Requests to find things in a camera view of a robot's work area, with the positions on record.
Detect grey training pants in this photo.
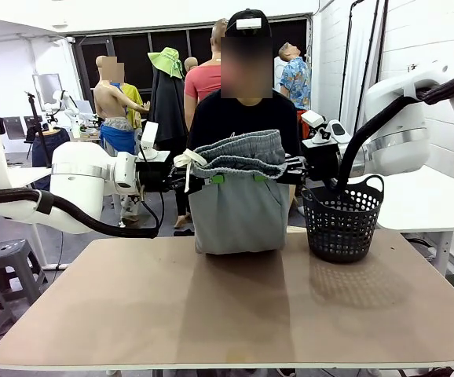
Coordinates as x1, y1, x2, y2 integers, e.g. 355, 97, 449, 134
173, 129, 291, 255

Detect white hanging sheet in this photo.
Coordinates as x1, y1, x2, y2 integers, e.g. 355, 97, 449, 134
340, 0, 383, 134

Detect grey framed board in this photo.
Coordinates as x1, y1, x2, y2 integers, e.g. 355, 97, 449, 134
32, 73, 63, 105

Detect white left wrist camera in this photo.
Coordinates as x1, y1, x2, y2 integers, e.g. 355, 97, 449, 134
138, 120, 171, 161

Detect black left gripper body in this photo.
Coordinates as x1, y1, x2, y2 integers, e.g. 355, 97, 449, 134
134, 159, 175, 194

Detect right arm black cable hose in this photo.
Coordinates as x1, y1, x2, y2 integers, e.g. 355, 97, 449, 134
336, 61, 454, 193

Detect mannequin in floral blue shirt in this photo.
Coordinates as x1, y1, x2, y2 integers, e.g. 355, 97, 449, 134
277, 42, 313, 111

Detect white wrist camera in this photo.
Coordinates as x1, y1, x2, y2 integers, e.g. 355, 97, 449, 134
138, 120, 171, 161
300, 109, 352, 145

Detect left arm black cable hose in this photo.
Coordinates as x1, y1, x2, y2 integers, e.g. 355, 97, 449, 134
0, 188, 161, 240

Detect mannequin in yellow shirt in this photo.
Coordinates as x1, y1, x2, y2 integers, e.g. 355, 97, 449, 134
121, 82, 152, 154

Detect small white background robot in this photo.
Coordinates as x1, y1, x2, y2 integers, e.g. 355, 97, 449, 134
40, 90, 102, 130

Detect white table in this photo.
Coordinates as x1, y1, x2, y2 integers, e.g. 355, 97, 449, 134
346, 164, 454, 276

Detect black tripod stand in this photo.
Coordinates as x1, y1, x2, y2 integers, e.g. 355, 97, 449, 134
24, 90, 53, 168

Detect mannequin in black coat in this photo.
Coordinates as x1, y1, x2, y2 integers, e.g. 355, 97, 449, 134
147, 46, 192, 236

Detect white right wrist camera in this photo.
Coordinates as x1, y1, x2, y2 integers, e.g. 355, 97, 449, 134
300, 109, 352, 145

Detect bare mannequin with blue skirt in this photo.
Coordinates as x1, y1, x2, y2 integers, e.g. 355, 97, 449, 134
93, 55, 137, 152

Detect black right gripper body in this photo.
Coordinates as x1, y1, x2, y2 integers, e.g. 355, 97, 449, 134
300, 140, 342, 182

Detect person in black shirt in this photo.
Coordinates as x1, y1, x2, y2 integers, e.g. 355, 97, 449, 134
187, 8, 303, 233

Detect mannequin in red top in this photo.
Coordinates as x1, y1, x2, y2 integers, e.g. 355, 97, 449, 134
183, 18, 228, 133

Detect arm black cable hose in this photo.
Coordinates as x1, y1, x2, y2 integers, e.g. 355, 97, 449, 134
0, 188, 161, 240
336, 61, 454, 193

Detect black cap on person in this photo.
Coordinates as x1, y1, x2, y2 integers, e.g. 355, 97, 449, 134
226, 8, 271, 38

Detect green bucket hat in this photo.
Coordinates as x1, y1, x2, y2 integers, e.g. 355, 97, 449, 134
147, 46, 185, 79

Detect black perforated plastic basket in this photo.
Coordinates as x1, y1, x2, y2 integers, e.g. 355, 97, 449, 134
301, 174, 385, 264

